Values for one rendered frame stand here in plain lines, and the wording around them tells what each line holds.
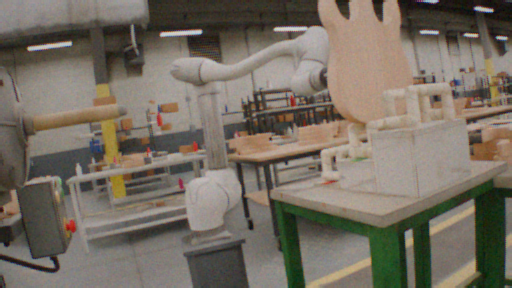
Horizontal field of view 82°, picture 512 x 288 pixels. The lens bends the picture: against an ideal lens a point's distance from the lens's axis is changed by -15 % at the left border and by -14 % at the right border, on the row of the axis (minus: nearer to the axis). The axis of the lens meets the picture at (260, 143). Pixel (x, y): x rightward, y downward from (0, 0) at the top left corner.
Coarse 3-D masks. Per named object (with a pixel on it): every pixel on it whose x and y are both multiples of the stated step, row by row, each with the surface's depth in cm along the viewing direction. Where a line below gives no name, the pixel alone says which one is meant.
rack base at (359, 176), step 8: (344, 160) 106; (368, 160) 97; (344, 168) 105; (352, 168) 101; (360, 168) 98; (368, 168) 95; (344, 176) 105; (352, 176) 102; (360, 176) 99; (368, 176) 96; (344, 184) 106; (352, 184) 102; (360, 184) 99; (368, 184) 96; (376, 192) 94
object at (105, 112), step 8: (112, 104) 70; (56, 112) 65; (64, 112) 65; (72, 112) 66; (80, 112) 66; (88, 112) 67; (96, 112) 68; (104, 112) 68; (112, 112) 69; (40, 120) 63; (48, 120) 63; (56, 120) 64; (64, 120) 65; (72, 120) 66; (80, 120) 66; (88, 120) 67; (96, 120) 68; (104, 120) 69; (40, 128) 63; (48, 128) 64
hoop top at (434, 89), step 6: (426, 84) 86; (432, 84) 87; (438, 84) 88; (444, 84) 89; (408, 90) 83; (414, 90) 82; (420, 90) 83; (426, 90) 84; (432, 90) 86; (438, 90) 87; (444, 90) 89; (420, 96) 85
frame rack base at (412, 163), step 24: (456, 120) 89; (384, 144) 88; (408, 144) 81; (432, 144) 83; (456, 144) 89; (384, 168) 90; (408, 168) 82; (432, 168) 83; (456, 168) 89; (384, 192) 91; (408, 192) 83
